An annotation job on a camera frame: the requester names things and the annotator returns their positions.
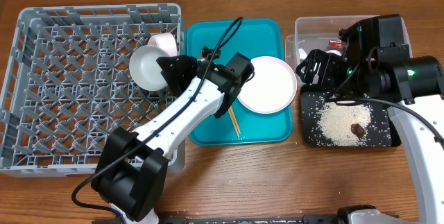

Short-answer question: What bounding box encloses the red snack wrapper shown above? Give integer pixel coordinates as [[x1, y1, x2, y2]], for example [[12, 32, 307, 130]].
[[328, 40, 345, 49]]

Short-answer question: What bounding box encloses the pink bowl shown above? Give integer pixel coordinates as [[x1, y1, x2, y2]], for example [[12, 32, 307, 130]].
[[148, 33, 178, 56]]

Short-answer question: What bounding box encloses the white tissue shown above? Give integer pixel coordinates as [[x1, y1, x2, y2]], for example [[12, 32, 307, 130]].
[[298, 49, 307, 62]]

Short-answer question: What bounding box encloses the grey bowl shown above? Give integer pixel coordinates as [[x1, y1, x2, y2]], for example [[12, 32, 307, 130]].
[[129, 45, 168, 91]]

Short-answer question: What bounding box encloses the pile of white rice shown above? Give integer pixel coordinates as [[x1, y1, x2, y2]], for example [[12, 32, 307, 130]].
[[316, 102, 371, 146]]

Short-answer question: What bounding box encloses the large white plate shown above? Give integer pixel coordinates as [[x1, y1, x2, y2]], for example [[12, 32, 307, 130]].
[[237, 56, 298, 114]]

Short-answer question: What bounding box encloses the brown food scrap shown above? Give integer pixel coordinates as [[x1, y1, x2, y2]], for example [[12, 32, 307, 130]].
[[350, 123, 366, 139]]

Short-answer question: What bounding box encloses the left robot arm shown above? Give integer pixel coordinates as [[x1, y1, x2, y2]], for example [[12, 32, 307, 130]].
[[91, 53, 254, 223]]

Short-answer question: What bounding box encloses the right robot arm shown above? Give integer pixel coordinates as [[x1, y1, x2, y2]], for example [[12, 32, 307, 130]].
[[296, 14, 443, 223]]

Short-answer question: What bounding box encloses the black waste tray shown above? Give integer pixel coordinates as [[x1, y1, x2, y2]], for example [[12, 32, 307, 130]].
[[300, 92, 401, 147]]

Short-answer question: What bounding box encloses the grey dishwasher rack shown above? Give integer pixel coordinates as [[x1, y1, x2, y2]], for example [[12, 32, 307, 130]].
[[1, 3, 186, 178]]

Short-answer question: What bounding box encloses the clear plastic bin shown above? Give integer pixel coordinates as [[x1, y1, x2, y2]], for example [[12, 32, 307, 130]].
[[285, 14, 413, 93]]

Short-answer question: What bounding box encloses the teal serving tray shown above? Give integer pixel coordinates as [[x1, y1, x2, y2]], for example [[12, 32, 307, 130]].
[[186, 19, 293, 146]]

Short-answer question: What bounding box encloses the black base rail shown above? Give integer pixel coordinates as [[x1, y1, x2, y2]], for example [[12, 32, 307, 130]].
[[92, 213, 348, 224]]

